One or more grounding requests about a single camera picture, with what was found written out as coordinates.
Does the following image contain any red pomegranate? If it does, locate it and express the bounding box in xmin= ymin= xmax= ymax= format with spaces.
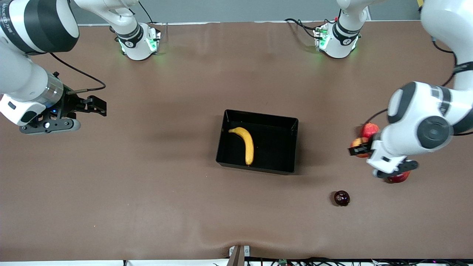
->
xmin=360 ymin=123 xmax=380 ymax=140

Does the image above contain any red yellow mango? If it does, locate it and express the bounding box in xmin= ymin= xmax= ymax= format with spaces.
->
xmin=384 ymin=171 xmax=411 ymax=184

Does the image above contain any black right arm base cable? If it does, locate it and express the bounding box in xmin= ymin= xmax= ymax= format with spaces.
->
xmin=139 ymin=0 xmax=154 ymax=24

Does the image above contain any black rectangular plastic box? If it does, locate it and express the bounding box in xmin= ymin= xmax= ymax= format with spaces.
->
xmin=215 ymin=109 xmax=299 ymax=175

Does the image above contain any black arm base cable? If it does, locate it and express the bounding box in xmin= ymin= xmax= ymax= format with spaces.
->
xmin=284 ymin=18 xmax=323 ymax=40
xmin=139 ymin=0 xmax=154 ymax=24

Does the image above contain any black left arm base cable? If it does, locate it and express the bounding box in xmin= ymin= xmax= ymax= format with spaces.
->
xmin=284 ymin=18 xmax=323 ymax=40

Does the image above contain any metal table edge bracket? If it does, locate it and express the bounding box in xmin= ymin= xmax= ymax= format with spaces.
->
xmin=228 ymin=245 xmax=251 ymax=266

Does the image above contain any brown table mat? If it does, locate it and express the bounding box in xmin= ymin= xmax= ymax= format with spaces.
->
xmin=0 ymin=20 xmax=473 ymax=261

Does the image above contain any red yellow apple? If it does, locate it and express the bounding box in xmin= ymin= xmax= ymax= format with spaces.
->
xmin=350 ymin=137 xmax=371 ymax=158

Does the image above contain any yellow banana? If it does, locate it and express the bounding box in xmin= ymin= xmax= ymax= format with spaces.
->
xmin=228 ymin=127 xmax=255 ymax=166

